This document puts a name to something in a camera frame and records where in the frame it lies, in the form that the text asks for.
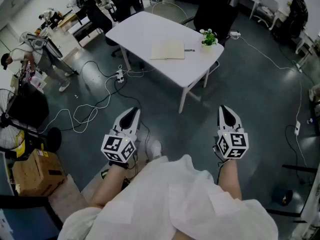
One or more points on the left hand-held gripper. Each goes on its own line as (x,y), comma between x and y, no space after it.
(117,147)

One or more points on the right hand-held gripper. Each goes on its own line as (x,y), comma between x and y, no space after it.
(233,145)

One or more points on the notebook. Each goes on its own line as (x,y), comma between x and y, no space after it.
(167,50)

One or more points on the person's right forearm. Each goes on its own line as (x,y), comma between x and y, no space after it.
(231,179)

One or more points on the person's left forearm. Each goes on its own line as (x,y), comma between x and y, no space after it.
(110,184)

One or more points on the white shoe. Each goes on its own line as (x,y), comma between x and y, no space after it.
(156,149)

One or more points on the white power strip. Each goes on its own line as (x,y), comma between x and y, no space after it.
(235,34)
(297,127)
(299,69)
(120,76)

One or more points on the green round object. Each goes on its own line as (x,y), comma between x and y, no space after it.
(103,175)

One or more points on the person's white dress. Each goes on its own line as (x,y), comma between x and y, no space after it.
(162,196)

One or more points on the potted artificial flower plant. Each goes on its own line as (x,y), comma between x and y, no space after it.
(208,40)

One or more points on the black box case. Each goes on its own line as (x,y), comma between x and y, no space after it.
(30,106)

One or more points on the brown cardboard box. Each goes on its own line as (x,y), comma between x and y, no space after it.
(37,171)

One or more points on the black office chair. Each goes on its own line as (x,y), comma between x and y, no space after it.
(215,16)
(126,1)
(100,21)

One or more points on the black floor fan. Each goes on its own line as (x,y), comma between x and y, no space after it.
(10,134)

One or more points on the white equipment rack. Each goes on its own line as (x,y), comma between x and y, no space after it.
(312,209)

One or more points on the black jacket pile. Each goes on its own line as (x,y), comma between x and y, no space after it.
(296,16)

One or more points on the blue grey panel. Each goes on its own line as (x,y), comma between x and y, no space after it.
(22,221)

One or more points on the black metal frame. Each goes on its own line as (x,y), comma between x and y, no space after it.
(300,169)

